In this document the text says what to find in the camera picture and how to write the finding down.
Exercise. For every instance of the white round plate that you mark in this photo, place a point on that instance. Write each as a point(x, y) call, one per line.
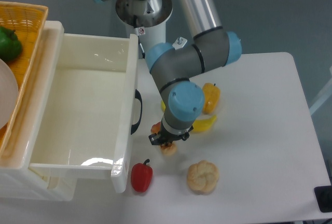
point(9, 93)

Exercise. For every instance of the black device at edge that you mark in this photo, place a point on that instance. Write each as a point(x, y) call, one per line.
point(323, 196)

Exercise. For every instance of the yellow bell pepper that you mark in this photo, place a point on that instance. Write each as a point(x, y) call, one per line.
point(212, 96)

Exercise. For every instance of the green bell pepper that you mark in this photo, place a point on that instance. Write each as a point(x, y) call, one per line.
point(11, 47)

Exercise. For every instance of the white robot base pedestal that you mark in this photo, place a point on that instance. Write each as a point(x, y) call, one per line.
point(148, 36)

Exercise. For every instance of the white mounting bracket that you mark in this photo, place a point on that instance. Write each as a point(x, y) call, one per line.
point(179, 43)

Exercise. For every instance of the black drawer handle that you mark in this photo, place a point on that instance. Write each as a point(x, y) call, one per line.
point(137, 111)

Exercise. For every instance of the rectangular toasted bread loaf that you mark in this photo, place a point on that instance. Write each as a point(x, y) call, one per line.
point(166, 149)

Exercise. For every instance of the red bell pepper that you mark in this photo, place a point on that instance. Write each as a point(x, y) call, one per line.
point(141, 176)

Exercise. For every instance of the white plastic drawer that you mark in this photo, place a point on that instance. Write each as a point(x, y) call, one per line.
point(85, 131)

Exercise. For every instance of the round flower-shaped bread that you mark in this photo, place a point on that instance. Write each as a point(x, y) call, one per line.
point(202, 176)

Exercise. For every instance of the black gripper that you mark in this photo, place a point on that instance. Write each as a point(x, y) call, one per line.
point(160, 136)

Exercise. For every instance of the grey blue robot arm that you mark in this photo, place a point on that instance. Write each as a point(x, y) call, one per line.
point(172, 65)

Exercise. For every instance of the yellow wicker basket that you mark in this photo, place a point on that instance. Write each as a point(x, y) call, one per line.
point(28, 21)

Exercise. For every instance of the yellow banana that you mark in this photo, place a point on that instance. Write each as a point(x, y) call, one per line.
point(202, 125)

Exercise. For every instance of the white plastic drawer cabinet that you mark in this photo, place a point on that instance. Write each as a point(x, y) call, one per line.
point(17, 180)

